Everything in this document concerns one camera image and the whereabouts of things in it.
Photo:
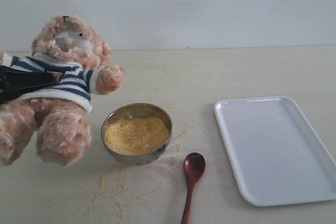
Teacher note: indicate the dark red wooden spoon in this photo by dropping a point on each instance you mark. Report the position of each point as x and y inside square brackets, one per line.
[194, 167]

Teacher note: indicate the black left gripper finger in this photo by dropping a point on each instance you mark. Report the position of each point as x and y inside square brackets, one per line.
[15, 83]

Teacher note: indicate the beige teddy bear striped sweater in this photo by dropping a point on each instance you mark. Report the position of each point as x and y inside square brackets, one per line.
[57, 114]

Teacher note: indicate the white rectangular plastic tray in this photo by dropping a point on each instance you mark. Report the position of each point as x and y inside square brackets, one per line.
[276, 156]

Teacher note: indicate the steel bowl of yellow grain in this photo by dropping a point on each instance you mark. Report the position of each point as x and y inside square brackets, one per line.
[137, 133]

